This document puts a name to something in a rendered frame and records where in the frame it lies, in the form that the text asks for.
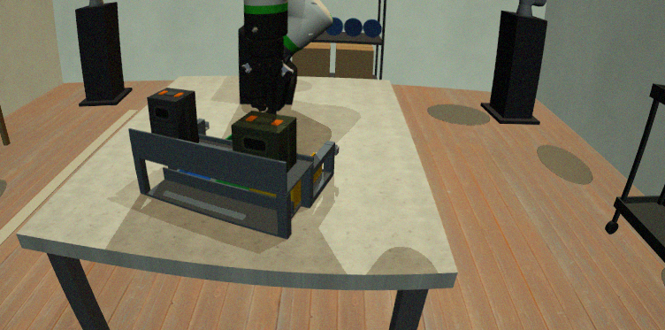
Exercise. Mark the yellow bin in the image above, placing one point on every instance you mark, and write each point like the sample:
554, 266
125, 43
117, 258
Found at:
296, 191

